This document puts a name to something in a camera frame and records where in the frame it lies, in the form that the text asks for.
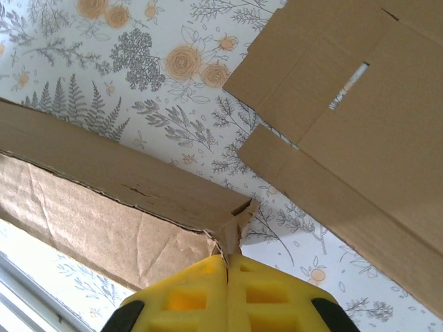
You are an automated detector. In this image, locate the aluminium front rail beam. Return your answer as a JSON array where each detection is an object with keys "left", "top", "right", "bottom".
[{"left": 0, "top": 250, "right": 91, "bottom": 332}]

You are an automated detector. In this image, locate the floral table cover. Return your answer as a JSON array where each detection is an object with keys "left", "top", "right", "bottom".
[{"left": 0, "top": 0, "right": 443, "bottom": 332}]

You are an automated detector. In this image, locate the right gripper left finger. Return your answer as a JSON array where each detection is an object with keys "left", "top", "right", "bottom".
[{"left": 103, "top": 255, "right": 228, "bottom": 332}]

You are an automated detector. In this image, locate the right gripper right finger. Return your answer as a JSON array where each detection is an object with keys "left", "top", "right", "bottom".
[{"left": 227, "top": 254, "right": 361, "bottom": 332}]

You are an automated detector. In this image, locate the brown cardboard box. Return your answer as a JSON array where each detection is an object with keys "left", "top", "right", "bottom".
[
  {"left": 0, "top": 98, "right": 261, "bottom": 291},
  {"left": 223, "top": 0, "right": 443, "bottom": 311}
]

